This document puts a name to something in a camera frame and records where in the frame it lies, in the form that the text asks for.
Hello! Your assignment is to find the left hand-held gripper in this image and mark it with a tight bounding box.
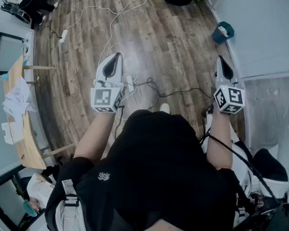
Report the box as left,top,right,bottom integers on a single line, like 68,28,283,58
90,52,125,114

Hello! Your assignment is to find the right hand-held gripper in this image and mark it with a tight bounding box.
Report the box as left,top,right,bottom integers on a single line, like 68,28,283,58
213,55,246,115

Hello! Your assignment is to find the person's left forearm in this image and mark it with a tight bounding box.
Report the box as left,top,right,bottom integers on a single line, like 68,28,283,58
73,109,116,163

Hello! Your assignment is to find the person's right forearm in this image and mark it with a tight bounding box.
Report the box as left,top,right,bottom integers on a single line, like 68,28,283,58
206,109,233,170

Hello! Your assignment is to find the white power adapter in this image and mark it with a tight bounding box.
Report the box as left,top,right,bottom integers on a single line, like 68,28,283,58
126,75,135,93

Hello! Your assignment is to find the teal trash bin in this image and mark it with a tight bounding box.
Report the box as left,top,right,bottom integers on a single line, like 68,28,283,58
211,21,235,44

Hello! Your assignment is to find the white power strip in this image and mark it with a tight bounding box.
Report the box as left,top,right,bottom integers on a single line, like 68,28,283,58
59,29,68,44

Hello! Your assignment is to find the pile of white papers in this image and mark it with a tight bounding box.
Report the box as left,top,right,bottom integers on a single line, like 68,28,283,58
1,77,37,122

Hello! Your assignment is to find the white and black chair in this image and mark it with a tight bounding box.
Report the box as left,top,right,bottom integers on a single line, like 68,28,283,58
202,114,289,228

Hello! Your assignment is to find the person's black clothed torso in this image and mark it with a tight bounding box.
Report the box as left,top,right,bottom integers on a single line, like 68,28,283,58
44,109,246,231

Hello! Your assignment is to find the curved wooden desk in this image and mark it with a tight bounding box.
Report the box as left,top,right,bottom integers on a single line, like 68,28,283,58
2,55,77,170

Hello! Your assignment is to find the white perforated sheet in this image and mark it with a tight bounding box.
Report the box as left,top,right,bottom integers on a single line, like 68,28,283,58
1,120,25,145

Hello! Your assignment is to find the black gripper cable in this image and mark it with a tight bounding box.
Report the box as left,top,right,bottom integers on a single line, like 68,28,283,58
199,102,280,202
114,104,126,139

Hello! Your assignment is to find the thin black floor cable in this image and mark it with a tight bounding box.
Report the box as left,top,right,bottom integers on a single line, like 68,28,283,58
39,25,63,39

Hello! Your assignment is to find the white bag strap with buckle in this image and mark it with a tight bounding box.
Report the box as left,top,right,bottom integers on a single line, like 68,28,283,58
55,179,87,231

